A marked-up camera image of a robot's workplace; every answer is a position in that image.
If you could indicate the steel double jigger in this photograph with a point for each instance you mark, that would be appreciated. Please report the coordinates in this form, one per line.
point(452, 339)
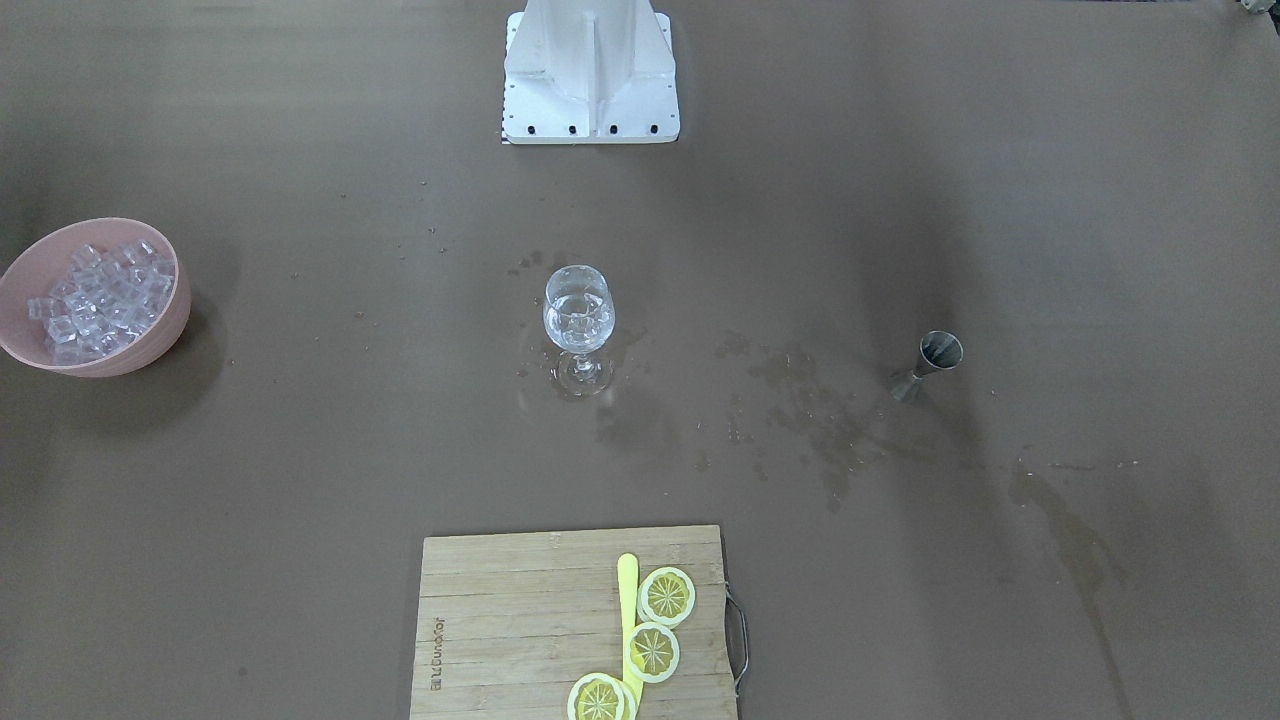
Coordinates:
point(938, 351)

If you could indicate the clear wine glass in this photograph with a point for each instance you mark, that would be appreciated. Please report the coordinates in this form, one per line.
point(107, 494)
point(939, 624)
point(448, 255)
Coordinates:
point(578, 317)

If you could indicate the clear ice cubes pile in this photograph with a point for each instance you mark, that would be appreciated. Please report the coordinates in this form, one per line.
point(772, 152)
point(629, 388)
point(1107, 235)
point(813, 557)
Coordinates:
point(104, 301)

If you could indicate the yellow plastic knife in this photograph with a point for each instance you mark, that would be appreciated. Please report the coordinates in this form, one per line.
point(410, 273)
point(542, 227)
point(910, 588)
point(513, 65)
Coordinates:
point(627, 571)

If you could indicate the upper lemon slice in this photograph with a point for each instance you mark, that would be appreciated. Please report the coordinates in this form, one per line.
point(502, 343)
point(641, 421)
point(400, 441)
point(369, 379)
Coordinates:
point(666, 596)

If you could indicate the lemon slice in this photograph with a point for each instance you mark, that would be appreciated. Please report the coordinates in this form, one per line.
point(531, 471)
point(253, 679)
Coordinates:
point(651, 653)
point(666, 596)
point(599, 696)

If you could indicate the middle lemon slice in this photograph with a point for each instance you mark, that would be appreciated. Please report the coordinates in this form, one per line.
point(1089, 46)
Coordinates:
point(651, 653)

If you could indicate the bamboo cutting board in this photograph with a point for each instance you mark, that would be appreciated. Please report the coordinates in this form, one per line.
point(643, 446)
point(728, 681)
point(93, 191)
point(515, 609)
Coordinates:
point(508, 622)

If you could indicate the lower lemon slice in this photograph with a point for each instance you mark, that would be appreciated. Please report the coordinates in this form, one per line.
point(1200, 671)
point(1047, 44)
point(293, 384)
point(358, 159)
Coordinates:
point(599, 696)

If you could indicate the pink bowl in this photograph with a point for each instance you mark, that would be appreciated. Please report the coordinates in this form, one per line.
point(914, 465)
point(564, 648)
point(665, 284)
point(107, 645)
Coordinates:
point(43, 263)

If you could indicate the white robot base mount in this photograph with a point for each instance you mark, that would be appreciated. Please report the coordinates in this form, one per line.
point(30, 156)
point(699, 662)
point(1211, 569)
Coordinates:
point(579, 72)

